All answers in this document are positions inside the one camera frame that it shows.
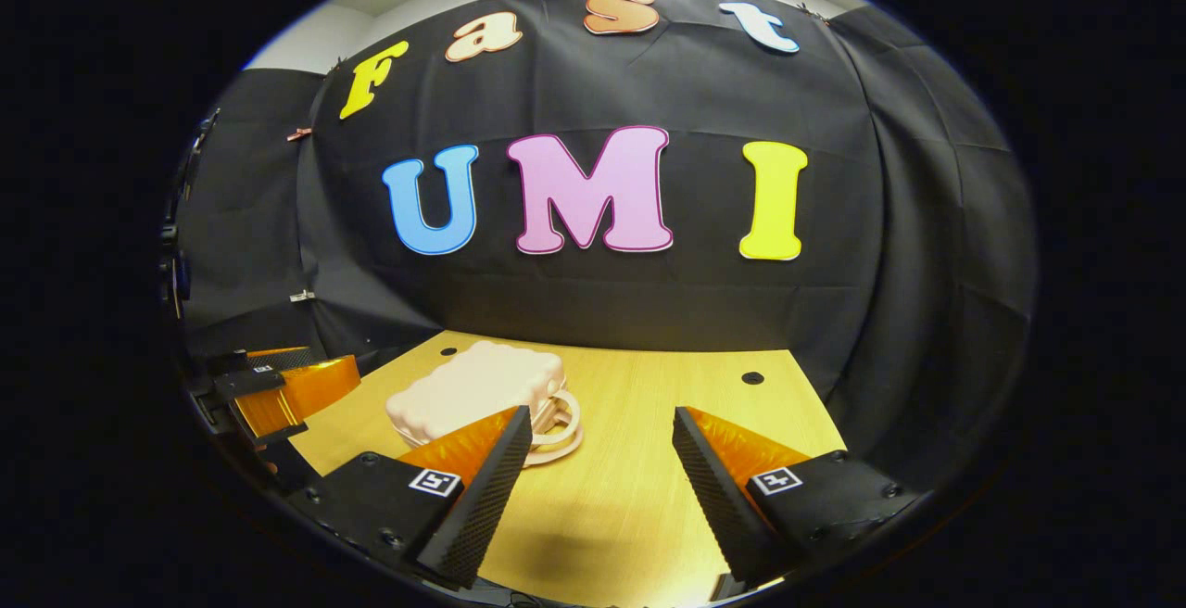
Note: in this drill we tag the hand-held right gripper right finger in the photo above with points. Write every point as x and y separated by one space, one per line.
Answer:
713 497

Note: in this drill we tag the pale pink suitcase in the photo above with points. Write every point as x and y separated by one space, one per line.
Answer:
473 390

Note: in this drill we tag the black backdrop cloth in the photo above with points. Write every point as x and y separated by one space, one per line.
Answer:
695 311

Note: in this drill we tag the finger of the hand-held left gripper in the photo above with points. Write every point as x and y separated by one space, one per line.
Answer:
306 390
278 360

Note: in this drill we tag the copper cloth clip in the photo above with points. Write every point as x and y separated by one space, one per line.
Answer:
298 133

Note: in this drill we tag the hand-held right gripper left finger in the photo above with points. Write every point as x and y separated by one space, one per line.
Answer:
486 497

